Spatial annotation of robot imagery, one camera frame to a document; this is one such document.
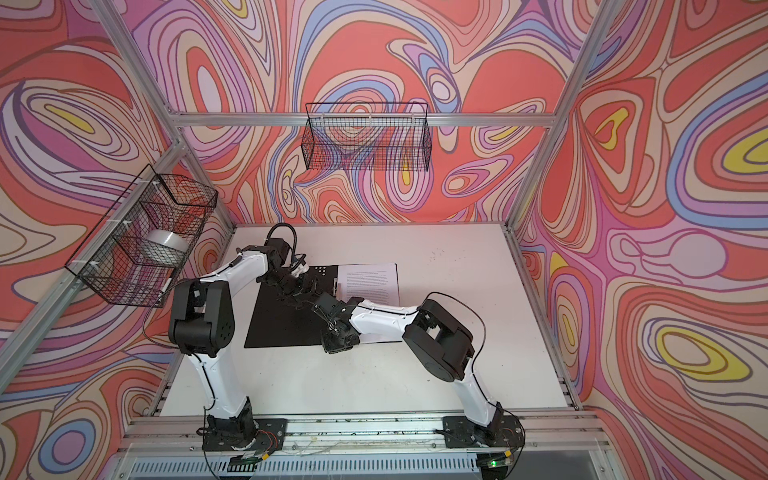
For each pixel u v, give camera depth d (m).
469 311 0.54
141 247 0.70
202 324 0.52
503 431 0.73
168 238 0.75
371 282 1.02
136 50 0.75
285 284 0.82
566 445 0.72
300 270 0.89
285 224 0.90
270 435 0.72
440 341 0.53
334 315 0.70
